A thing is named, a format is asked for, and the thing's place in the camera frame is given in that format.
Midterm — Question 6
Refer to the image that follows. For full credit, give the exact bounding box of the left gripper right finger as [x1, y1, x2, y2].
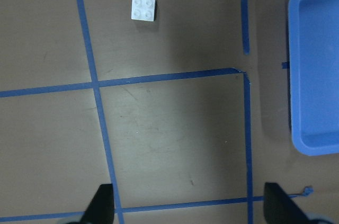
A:
[264, 182, 311, 224]

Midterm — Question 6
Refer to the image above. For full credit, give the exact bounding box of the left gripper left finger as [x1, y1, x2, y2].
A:
[79, 184, 114, 224]

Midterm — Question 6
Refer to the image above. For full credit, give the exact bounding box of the white block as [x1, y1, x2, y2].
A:
[131, 0, 156, 22]

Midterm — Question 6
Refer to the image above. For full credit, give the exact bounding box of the blue plastic tray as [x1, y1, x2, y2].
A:
[288, 0, 338, 156]

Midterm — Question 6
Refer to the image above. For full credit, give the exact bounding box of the brown paper table cover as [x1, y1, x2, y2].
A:
[1, 0, 338, 223]

